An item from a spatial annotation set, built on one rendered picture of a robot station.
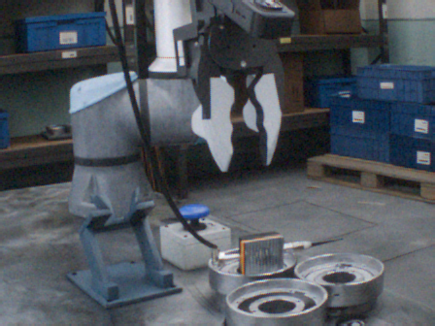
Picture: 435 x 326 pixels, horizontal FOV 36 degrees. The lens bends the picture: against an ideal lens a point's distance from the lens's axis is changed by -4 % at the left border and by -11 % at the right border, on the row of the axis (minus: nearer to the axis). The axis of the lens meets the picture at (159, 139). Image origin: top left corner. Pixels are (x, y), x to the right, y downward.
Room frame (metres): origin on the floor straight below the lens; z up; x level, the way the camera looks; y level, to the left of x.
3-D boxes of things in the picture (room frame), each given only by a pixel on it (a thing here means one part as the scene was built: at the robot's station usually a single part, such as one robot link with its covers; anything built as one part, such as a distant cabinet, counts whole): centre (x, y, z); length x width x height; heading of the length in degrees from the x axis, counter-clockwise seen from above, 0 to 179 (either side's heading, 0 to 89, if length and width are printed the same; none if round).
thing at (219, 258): (0.77, -0.13, 0.85); 0.17 x 0.02 x 0.04; 102
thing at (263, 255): (0.76, -0.11, 0.85); 0.05 x 0.02 x 0.04; 102
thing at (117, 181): (1.22, 0.09, 0.85); 0.15 x 0.15 x 0.10
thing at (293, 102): (5.04, -0.80, 0.67); 0.52 x 0.43 x 0.43; 114
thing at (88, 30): (4.42, 0.59, 1.11); 0.52 x 0.38 x 0.22; 114
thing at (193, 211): (0.91, -0.04, 0.85); 0.04 x 0.04 x 0.05
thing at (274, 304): (0.65, -0.11, 0.82); 0.10 x 0.10 x 0.04
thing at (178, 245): (0.92, -0.04, 0.82); 0.08 x 0.07 x 0.05; 24
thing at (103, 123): (1.22, 0.08, 0.97); 0.13 x 0.12 x 0.14; 93
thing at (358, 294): (0.71, -0.19, 0.82); 0.10 x 0.10 x 0.04
